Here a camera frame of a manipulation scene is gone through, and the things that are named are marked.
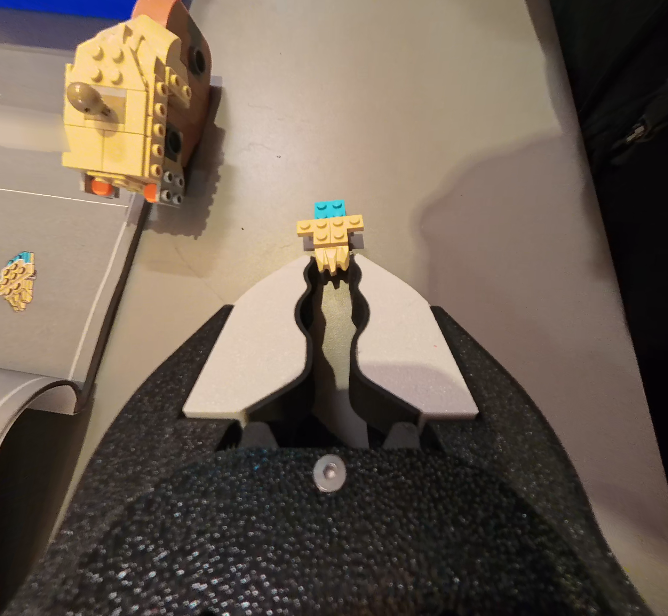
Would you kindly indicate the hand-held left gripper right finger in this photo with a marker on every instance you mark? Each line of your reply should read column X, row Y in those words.
column 412, row 355

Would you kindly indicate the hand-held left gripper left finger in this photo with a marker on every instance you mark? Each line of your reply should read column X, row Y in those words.
column 250, row 355

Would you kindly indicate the tan claw toy plate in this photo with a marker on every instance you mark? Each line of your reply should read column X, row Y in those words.
column 332, row 258

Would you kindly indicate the tan corner toy plate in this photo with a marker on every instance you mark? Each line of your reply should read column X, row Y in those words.
column 345, row 226
column 313, row 228

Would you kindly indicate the teal toy brick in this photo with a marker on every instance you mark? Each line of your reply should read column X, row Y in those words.
column 330, row 209

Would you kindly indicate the light grey desk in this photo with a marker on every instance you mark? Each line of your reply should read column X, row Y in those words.
column 391, row 104

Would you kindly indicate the grey building instruction booklet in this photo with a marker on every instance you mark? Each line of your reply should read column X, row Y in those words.
column 52, row 313

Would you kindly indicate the tan and brown brick model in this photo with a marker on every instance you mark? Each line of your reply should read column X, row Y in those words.
column 120, row 120

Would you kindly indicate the black bag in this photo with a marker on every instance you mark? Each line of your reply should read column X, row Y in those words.
column 621, row 156

